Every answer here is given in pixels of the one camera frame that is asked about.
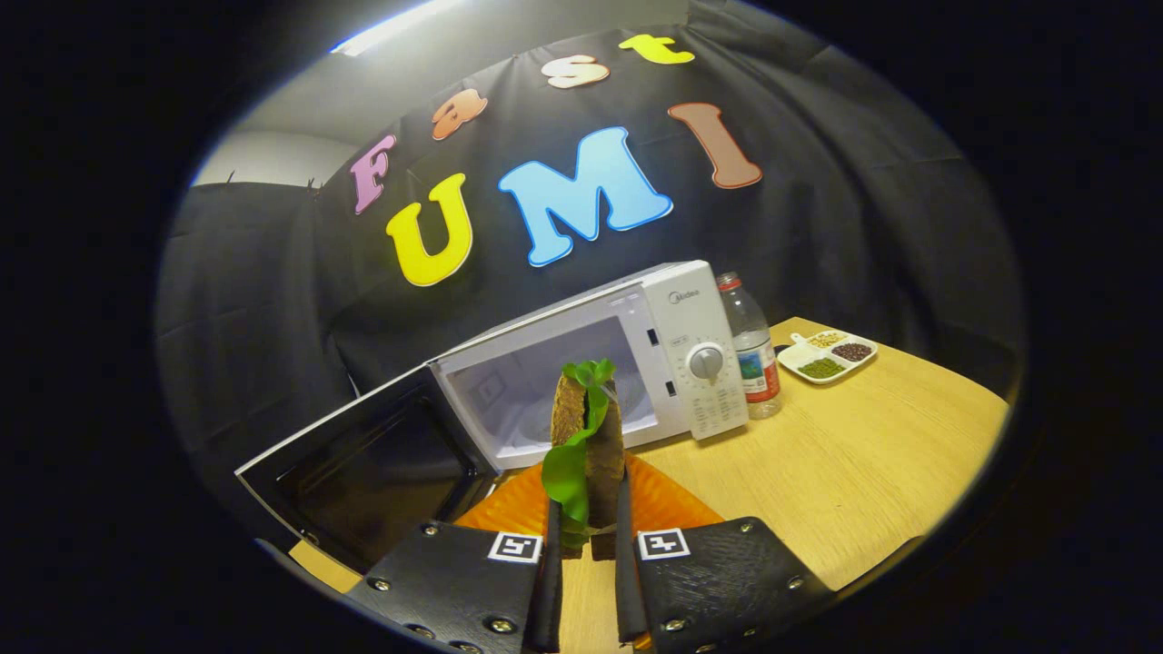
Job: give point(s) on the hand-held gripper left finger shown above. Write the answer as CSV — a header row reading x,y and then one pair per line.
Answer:
x,y
553,581

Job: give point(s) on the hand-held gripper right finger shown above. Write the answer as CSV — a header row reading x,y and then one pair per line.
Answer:
x,y
625,581

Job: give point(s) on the brown bread lettuce sandwich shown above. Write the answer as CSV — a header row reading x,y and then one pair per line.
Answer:
x,y
604,454

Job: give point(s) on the white microwave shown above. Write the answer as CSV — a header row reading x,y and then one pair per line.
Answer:
x,y
700,318

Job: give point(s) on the clear plastic water bottle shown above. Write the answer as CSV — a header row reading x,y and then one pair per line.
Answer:
x,y
754,354

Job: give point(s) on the white divided bean dish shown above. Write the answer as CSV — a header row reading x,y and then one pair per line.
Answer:
x,y
822,356

